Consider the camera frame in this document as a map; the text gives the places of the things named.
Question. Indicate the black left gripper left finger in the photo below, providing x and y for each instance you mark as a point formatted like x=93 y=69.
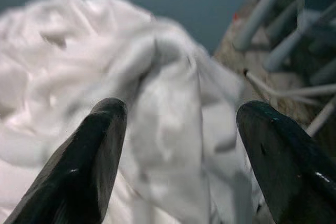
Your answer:
x=78 y=171

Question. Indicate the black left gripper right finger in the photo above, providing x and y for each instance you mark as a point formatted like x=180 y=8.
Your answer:
x=288 y=171

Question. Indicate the white shirt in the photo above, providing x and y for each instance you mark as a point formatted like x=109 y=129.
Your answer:
x=105 y=64

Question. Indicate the light blue folding table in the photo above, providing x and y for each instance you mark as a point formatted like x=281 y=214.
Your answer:
x=315 y=90

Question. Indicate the light blue children stool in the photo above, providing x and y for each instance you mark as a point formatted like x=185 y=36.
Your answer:
x=288 y=47

